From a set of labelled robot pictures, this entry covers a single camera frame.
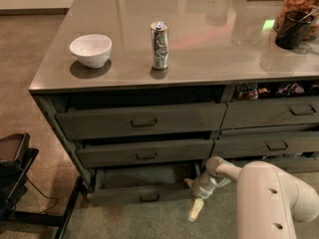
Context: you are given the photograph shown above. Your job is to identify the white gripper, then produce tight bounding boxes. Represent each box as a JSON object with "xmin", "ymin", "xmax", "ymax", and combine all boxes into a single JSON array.
[{"xmin": 184, "ymin": 171, "xmax": 231, "ymax": 222}]

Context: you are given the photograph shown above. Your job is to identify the grey drawer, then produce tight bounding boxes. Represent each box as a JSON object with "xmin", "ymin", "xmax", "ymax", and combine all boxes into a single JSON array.
[
  {"xmin": 56, "ymin": 103, "xmax": 226, "ymax": 140},
  {"xmin": 87, "ymin": 161, "xmax": 200, "ymax": 206},
  {"xmin": 231, "ymin": 156, "xmax": 319, "ymax": 173},
  {"xmin": 221, "ymin": 97, "xmax": 319, "ymax": 129},
  {"xmin": 77, "ymin": 138, "xmax": 213, "ymax": 168},
  {"xmin": 212, "ymin": 131, "xmax": 319, "ymax": 158}
]

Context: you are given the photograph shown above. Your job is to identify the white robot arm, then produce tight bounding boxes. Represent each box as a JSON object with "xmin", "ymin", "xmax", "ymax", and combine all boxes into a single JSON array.
[{"xmin": 185, "ymin": 156, "xmax": 319, "ymax": 239}]

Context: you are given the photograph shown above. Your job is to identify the grey drawer cabinet island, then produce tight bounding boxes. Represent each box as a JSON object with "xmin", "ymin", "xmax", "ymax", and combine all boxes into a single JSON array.
[{"xmin": 30, "ymin": 0, "xmax": 319, "ymax": 193}]

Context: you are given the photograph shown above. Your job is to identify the colourful snack bag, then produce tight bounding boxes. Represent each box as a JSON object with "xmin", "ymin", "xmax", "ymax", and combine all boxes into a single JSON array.
[{"xmin": 236, "ymin": 83, "xmax": 258, "ymax": 100}]

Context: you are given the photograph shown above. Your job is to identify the dark snack bags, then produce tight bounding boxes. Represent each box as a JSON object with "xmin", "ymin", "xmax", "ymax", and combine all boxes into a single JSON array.
[{"xmin": 258, "ymin": 82, "xmax": 319, "ymax": 99}]

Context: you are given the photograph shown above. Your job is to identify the silver drink can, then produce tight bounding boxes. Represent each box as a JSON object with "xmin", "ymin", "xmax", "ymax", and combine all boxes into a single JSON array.
[{"xmin": 151, "ymin": 21, "xmax": 168, "ymax": 70}]

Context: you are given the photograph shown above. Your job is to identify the white ceramic bowl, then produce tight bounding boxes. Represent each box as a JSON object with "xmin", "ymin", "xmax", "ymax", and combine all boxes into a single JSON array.
[{"xmin": 69, "ymin": 34, "xmax": 113, "ymax": 69}]

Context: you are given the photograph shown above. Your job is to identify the black mesh cup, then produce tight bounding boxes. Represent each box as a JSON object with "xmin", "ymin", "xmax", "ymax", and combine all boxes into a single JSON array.
[{"xmin": 275, "ymin": 11, "xmax": 314, "ymax": 50}]

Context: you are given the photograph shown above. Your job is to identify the glass snack jar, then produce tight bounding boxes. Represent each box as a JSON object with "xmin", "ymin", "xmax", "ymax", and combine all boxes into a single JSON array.
[{"xmin": 273, "ymin": 0, "xmax": 319, "ymax": 32}]

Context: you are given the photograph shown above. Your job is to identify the black cable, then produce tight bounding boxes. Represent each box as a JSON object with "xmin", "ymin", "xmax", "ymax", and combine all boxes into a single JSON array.
[{"xmin": 6, "ymin": 176, "xmax": 60, "ymax": 219}]

